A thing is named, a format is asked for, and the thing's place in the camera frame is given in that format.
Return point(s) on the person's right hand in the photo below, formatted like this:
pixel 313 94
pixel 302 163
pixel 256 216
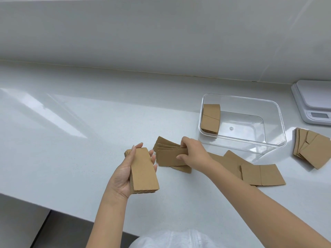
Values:
pixel 197 156

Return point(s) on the brown cardboard cup sleeve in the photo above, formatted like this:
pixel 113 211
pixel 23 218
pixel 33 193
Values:
pixel 232 159
pixel 262 175
pixel 168 157
pixel 216 157

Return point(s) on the person's right forearm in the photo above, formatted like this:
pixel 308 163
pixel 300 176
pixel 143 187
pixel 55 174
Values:
pixel 258 206

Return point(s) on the stack of brown cardboard sleeves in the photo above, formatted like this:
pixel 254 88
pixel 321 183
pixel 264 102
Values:
pixel 210 120
pixel 143 173

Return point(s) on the person's left forearm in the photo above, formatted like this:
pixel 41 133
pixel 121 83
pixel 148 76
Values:
pixel 108 222

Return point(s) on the person's right thumb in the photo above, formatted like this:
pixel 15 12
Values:
pixel 183 157

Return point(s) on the person's left hand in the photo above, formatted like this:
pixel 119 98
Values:
pixel 120 179

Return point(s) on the pile of brown cardboard sleeves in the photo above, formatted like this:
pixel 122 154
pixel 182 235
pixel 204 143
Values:
pixel 165 143
pixel 314 152

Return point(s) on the person's left thumb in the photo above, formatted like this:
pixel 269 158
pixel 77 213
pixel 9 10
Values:
pixel 132 154

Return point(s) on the white kitchen scale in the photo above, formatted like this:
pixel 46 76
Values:
pixel 314 100

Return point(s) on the clear plastic container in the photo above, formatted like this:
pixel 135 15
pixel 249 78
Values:
pixel 258 118

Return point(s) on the white garment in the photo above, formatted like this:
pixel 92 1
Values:
pixel 170 240

